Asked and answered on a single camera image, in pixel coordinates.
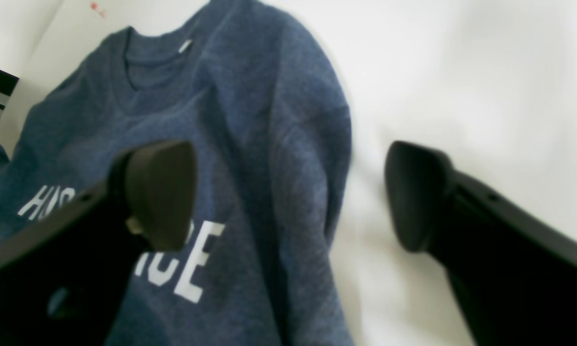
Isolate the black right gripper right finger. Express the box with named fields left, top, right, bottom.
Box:
left=384, top=141, right=577, bottom=346

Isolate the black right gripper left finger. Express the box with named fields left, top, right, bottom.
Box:
left=0, top=140, right=197, bottom=346

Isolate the dark blue t-shirt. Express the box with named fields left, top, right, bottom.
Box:
left=0, top=0, right=354, bottom=346

